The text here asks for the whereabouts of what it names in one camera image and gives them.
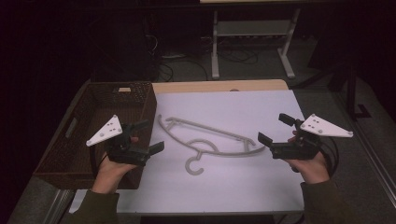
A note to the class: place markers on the brown woven basket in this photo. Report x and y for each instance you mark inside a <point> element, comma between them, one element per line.
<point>77,161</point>

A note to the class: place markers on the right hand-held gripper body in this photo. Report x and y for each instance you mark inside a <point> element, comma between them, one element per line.
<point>299,151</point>

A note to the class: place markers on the white power strip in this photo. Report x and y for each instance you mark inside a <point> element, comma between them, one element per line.
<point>172,56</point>

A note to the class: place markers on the grey plastic clothes hanger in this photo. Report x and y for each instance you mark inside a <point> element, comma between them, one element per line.
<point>187,165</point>

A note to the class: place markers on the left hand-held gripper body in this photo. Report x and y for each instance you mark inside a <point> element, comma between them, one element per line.
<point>104,132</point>

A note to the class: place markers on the person's right hand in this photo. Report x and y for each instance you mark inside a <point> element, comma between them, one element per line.
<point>311,171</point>

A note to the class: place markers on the black metal stand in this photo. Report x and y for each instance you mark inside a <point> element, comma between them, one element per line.
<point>351,93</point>

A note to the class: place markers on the person's left hand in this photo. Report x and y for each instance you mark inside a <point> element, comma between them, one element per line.
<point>109,175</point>

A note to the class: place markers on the white metal desk frame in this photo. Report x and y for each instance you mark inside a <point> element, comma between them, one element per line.
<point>214,46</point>

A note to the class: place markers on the white table mat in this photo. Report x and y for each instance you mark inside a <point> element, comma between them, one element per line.
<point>218,193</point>

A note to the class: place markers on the aluminium rail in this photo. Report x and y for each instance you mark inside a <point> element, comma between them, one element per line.
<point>57,205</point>
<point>378,168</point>

